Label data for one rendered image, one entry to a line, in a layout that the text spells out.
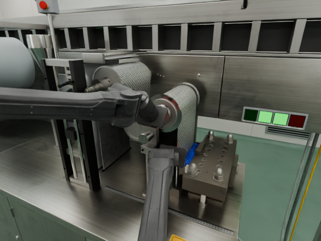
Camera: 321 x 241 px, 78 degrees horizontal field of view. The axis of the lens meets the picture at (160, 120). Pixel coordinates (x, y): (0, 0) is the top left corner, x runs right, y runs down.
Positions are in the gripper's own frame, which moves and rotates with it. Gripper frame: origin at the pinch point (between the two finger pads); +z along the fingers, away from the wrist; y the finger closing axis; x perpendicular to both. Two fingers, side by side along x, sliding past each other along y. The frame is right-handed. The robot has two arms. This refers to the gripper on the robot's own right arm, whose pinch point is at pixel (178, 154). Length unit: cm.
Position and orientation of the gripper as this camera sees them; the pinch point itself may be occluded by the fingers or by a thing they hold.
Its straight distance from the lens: 80.8
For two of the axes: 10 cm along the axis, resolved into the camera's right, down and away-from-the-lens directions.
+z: 3.7, 1.2, 9.2
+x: 2.0, -9.8, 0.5
